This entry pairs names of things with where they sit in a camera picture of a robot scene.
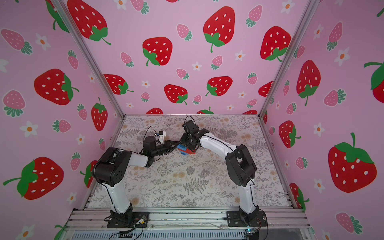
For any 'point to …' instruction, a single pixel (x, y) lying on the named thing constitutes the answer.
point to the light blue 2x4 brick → (181, 147)
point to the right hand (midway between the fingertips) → (183, 141)
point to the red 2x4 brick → (191, 152)
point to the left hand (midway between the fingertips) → (180, 144)
